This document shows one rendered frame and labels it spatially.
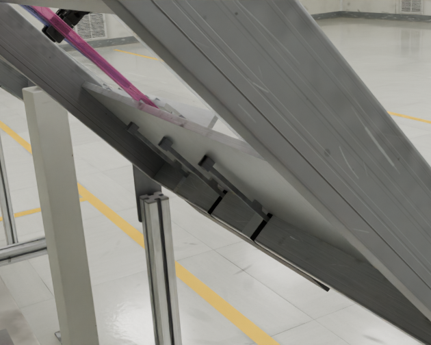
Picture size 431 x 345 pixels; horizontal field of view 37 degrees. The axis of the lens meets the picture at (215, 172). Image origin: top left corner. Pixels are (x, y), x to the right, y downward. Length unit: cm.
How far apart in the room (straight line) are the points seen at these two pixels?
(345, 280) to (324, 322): 127
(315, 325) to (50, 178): 100
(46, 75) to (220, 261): 147
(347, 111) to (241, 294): 179
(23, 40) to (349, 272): 55
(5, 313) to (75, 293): 47
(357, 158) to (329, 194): 2
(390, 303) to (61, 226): 76
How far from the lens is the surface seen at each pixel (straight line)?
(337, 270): 71
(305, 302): 206
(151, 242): 113
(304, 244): 76
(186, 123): 69
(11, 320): 85
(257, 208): 80
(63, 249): 128
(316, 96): 33
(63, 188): 124
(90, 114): 100
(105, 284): 226
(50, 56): 97
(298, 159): 33
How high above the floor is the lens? 102
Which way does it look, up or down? 18 degrees down
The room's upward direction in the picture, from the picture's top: 4 degrees counter-clockwise
